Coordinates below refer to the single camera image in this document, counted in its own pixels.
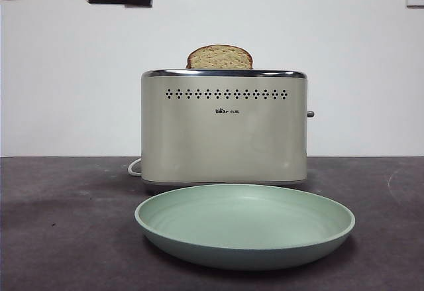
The large square bread slice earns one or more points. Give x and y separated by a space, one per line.
219 59

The pale green round plate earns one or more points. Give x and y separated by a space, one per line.
245 228

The cream two-slot toaster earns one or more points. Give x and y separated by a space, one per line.
225 138

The grey toaster lever knob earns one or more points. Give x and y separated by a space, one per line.
311 114

